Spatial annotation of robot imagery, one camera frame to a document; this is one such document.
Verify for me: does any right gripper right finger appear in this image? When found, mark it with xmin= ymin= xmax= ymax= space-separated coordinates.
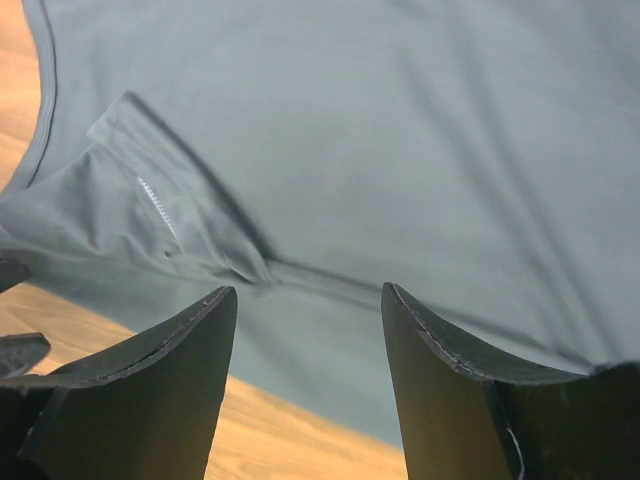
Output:
xmin=381 ymin=283 xmax=639 ymax=479

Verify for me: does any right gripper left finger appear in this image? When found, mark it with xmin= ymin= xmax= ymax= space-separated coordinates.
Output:
xmin=1 ymin=287 xmax=237 ymax=479

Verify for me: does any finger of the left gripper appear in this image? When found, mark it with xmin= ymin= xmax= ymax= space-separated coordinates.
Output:
xmin=0 ymin=332 xmax=51 ymax=378
xmin=0 ymin=259 xmax=31 ymax=291

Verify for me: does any grey t shirt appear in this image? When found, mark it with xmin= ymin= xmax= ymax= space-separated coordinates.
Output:
xmin=1 ymin=1 xmax=639 ymax=444

